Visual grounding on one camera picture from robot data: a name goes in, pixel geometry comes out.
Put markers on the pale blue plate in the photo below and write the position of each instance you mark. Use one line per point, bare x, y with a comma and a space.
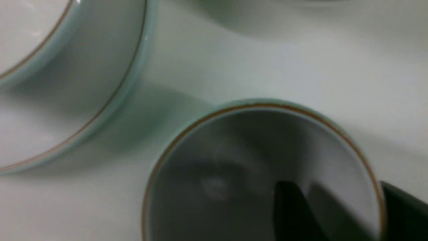
58, 107

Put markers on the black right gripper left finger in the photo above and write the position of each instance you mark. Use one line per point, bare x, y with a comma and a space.
293, 218

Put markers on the pale blue bowl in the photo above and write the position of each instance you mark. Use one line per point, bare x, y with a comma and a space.
32, 32

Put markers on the pale blue cup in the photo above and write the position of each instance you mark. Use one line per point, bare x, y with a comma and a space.
214, 180

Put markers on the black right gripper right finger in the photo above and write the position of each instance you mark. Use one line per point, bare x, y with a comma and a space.
407, 216

